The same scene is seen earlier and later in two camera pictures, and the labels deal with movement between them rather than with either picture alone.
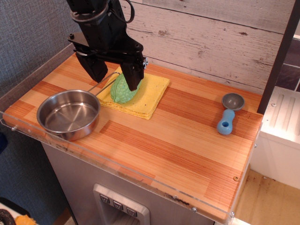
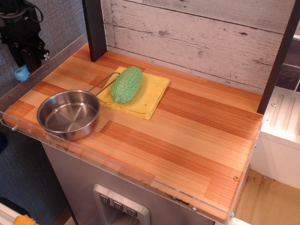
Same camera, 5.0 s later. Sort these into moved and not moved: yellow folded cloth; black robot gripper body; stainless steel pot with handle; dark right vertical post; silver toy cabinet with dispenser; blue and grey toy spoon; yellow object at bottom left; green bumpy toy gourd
Moved: blue and grey toy spoon; black robot gripper body
Not moved: dark right vertical post; silver toy cabinet with dispenser; stainless steel pot with handle; yellow object at bottom left; yellow folded cloth; green bumpy toy gourd
